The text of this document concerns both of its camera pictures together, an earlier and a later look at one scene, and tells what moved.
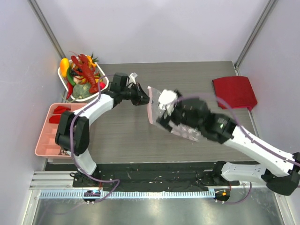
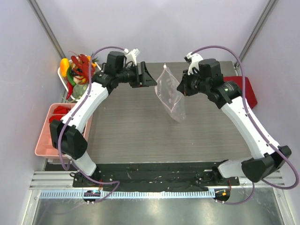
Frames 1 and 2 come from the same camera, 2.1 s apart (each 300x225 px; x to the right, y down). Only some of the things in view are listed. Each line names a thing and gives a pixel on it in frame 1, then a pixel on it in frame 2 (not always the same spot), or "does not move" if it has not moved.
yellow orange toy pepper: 64,65 does not move
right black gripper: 172,115 to 186,85
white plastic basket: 82,77 does not move
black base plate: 156,176 does not move
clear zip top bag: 153,95 to 166,88
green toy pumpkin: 81,91 does not move
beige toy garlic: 77,80 does not move
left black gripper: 138,101 to 146,79
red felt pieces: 59,109 does not move
